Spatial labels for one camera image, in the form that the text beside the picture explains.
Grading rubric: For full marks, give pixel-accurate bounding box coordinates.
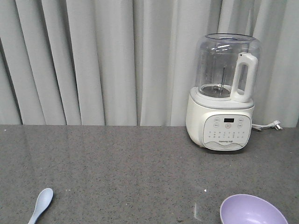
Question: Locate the purple plastic bowl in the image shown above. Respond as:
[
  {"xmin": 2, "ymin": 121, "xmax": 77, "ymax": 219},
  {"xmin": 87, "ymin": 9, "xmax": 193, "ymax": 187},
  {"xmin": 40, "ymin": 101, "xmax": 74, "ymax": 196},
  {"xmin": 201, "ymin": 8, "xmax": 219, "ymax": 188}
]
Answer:
[{"xmin": 220, "ymin": 194, "xmax": 288, "ymax": 224}]

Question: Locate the light blue plastic spoon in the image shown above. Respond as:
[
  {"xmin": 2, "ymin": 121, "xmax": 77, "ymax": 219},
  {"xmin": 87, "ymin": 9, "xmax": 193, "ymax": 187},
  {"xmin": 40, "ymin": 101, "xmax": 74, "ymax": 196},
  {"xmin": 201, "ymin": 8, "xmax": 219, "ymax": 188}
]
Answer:
[{"xmin": 28, "ymin": 188, "xmax": 54, "ymax": 224}]

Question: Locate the grey-white pleated curtain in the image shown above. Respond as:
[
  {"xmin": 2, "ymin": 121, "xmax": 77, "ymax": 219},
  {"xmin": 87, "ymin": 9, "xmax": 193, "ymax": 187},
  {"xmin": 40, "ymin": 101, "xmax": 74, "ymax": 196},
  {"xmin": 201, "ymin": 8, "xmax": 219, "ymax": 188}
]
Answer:
[{"xmin": 0, "ymin": 0, "xmax": 299, "ymax": 127}]

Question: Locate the white blender with clear jug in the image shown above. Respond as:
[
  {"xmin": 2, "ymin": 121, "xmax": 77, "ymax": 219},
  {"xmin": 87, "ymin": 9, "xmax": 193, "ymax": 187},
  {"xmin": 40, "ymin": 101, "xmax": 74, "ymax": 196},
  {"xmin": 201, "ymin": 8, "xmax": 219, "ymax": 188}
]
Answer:
[{"xmin": 185, "ymin": 33, "xmax": 261, "ymax": 151}]

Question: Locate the white power cord with plug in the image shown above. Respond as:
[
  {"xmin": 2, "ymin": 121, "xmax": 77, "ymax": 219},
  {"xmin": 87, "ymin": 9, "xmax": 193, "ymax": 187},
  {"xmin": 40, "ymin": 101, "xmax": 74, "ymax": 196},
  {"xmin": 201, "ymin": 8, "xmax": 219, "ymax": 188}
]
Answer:
[{"xmin": 251, "ymin": 119, "xmax": 284, "ymax": 132}]

